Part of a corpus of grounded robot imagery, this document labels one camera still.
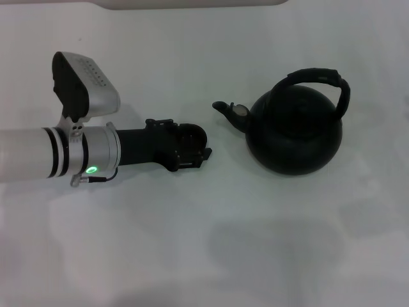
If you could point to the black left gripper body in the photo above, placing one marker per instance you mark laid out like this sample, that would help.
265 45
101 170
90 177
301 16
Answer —
143 147

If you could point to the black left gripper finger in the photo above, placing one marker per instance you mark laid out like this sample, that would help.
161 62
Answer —
191 160
161 123

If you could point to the small dark round teacup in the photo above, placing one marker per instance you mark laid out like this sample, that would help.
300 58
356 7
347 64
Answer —
191 137

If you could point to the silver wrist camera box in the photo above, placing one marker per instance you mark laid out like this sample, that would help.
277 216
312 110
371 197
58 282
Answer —
86 86

